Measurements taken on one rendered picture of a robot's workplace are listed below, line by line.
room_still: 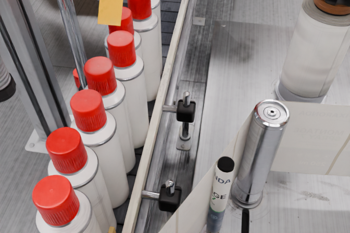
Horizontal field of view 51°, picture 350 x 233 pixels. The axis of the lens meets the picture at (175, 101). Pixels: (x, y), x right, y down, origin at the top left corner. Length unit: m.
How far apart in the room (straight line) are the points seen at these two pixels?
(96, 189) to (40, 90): 0.22
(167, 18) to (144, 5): 0.31
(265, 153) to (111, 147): 0.17
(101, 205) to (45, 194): 0.12
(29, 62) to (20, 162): 0.21
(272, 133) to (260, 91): 0.29
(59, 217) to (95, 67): 0.17
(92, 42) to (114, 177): 0.45
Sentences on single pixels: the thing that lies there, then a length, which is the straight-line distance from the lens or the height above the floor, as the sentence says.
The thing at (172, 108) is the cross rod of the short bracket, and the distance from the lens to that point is 0.59.
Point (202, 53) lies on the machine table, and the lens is 0.81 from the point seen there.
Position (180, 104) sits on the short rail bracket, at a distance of 0.59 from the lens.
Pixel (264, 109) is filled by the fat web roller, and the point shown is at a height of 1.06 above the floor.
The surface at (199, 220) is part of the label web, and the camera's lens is 0.44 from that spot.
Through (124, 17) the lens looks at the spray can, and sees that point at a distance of 0.48.
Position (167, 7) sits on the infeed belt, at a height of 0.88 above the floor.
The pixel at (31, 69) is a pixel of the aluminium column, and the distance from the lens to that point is 0.55.
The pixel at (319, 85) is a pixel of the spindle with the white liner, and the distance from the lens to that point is 0.62.
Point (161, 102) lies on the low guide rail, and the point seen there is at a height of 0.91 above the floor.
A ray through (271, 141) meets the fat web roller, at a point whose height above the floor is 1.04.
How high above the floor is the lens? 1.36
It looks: 49 degrees down
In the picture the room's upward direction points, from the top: straight up
